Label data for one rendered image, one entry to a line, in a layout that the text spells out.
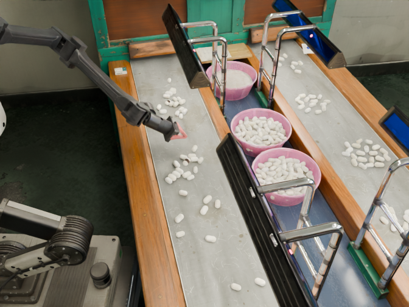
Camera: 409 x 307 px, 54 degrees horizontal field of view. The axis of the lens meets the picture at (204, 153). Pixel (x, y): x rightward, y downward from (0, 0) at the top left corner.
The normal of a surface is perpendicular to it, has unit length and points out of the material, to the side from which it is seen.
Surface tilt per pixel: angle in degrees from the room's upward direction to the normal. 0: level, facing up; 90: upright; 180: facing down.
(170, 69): 0
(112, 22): 90
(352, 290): 0
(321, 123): 0
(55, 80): 90
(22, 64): 90
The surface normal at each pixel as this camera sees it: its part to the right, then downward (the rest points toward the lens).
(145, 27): 0.25, 0.66
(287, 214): 0.00, -0.73
